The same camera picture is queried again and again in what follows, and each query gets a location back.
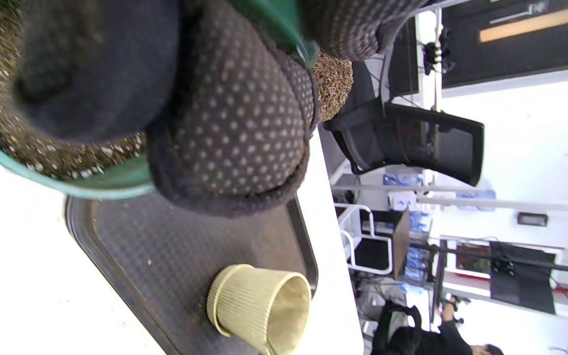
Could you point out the person's left hand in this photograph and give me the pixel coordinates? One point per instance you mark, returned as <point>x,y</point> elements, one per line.
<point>239,123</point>

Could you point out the white rolling cart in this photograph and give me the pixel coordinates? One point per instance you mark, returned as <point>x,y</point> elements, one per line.
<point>370,231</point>

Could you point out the black monitor on stand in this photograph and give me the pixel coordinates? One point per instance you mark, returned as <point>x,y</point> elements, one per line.
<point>520,286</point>

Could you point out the dark brown plastic tray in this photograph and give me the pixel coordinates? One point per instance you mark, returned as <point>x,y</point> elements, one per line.
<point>165,256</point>

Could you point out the green plastic storage bin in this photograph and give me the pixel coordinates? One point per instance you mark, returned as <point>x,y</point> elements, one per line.
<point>116,186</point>

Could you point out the yellow ribbed flower pot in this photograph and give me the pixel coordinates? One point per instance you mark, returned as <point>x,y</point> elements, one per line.
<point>244,305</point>

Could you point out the green garden trowel scoop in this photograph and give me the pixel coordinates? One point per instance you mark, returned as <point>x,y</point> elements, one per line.
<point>284,19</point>

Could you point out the black office chair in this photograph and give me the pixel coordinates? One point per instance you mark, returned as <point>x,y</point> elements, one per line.
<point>437,143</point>

